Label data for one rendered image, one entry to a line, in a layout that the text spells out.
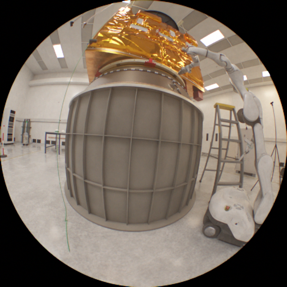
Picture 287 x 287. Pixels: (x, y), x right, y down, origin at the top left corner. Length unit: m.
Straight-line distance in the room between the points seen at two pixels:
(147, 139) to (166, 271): 0.93
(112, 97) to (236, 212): 1.22
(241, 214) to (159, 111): 0.97
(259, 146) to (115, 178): 1.13
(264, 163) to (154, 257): 1.00
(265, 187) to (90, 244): 1.32
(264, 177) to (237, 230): 0.42
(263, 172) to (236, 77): 0.82
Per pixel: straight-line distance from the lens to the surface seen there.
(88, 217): 1.05
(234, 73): 1.14
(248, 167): 3.83
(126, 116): 0.69
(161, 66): 1.30
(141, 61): 1.26
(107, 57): 1.40
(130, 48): 1.42
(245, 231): 0.93
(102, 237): 0.92
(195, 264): 0.89
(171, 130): 0.76
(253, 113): 0.94
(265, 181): 0.94
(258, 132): 0.95
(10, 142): 7.60
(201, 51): 1.02
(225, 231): 0.93
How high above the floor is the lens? 0.76
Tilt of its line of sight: 1 degrees down
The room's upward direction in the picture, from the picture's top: 5 degrees clockwise
